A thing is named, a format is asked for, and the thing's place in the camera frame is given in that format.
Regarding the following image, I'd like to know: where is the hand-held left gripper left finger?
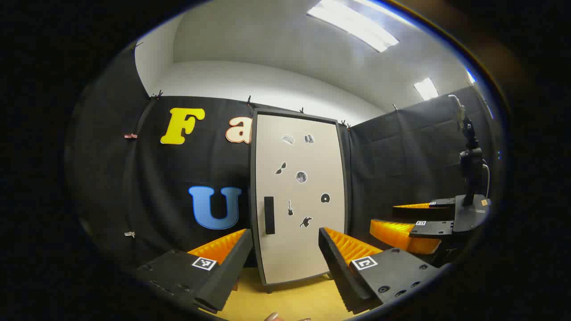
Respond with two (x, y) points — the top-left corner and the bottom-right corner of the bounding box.
(134, 229), (254, 313)

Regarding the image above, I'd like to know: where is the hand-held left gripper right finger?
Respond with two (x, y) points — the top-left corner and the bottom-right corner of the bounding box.
(318, 226), (442, 315)

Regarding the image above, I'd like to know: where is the beige cabinet door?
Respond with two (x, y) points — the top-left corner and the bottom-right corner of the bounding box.
(255, 114), (348, 285)

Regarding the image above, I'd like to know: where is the black door handle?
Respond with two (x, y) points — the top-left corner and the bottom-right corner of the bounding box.
(264, 196), (276, 235)

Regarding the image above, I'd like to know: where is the black backdrop cloth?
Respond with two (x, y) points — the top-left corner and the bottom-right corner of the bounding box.
(67, 42), (502, 286)

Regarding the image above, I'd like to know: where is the small ceiling light panel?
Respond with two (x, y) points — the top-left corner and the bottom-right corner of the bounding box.
(414, 78), (440, 101)

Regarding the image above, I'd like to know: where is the large ceiling light panel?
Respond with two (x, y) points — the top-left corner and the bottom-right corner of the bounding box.
(307, 0), (400, 53)

